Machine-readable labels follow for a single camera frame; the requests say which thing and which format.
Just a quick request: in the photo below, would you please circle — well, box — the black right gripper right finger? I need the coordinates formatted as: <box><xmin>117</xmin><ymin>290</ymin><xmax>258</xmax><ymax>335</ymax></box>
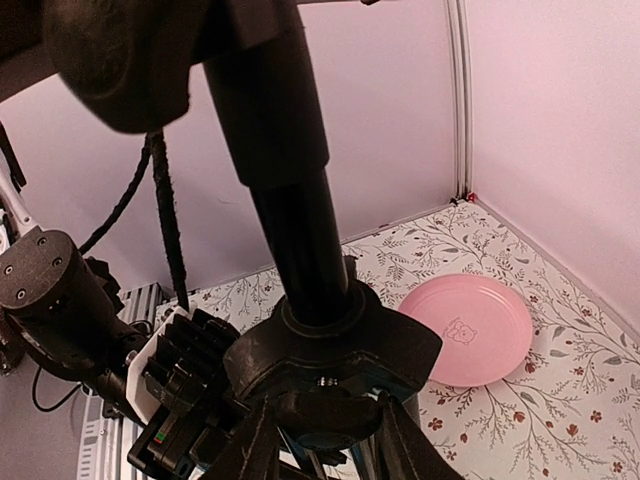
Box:
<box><xmin>375</xmin><ymin>392</ymin><xmax>463</xmax><ymax>480</ymax></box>

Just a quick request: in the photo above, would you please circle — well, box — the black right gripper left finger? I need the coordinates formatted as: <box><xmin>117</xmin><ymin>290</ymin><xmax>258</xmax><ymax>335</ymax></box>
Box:
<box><xmin>200</xmin><ymin>398</ymin><xmax>279</xmax><ymax>480</ymax></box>

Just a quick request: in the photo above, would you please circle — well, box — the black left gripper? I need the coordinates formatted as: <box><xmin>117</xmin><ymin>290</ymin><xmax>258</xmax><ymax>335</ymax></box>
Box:
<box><xmin>97</xmin><ymin>319</ymin><xmax>240</xmax><ymax>479</ymax></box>

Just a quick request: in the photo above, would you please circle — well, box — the blue sheet music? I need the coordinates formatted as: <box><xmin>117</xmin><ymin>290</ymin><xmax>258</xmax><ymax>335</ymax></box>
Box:
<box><xmin>274</xmin><ymin>369</ymin><xmax>413</xmax><ymax>471</ymax></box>

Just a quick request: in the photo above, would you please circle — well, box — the black music stand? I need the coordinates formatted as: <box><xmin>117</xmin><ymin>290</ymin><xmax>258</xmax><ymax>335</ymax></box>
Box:
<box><xmin>1</xmin><ymin>1</ymin><xmax>442</xmax><ymax>479</ymax></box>

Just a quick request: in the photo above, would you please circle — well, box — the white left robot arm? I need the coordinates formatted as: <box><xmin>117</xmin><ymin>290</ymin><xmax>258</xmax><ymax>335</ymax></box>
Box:
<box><xmin>1</xmin><ymin>131</ymin><xmax>243</xmax><ymax>479</ymax></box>

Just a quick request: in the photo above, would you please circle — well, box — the pink plate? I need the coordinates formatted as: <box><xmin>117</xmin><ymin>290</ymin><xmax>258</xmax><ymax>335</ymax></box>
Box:
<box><xmin>398</xmin><ymin>274</ymin><xmax>533</xmax><ymax>387</ymax></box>

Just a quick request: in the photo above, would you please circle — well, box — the floral patterned table mat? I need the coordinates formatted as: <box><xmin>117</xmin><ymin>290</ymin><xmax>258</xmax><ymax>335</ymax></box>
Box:
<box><xmin>154</xmin><ymin>197</ymin><xmax>640</xmax><ymax>480</ymax></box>

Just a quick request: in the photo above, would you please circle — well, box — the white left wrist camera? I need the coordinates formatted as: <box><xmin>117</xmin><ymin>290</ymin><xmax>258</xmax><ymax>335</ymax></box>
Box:
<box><xmin>124</xmin><ymin>307</ymin><xmax>236</xmax><ymax>424</ymax></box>

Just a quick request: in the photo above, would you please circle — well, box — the aluminium front rail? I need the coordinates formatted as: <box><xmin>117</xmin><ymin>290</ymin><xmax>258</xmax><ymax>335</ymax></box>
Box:
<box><xmin>74</xmin><ymin>284</ymin><xmax>171</xmax><ymax>480</ymax></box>

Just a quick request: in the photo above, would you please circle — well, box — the aluminium frame corner post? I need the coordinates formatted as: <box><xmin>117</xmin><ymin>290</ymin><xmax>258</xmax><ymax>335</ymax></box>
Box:
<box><xmin>444</xmin><ymin>0</ymin><xmax>473</xmax><ymax>203</ymax></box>

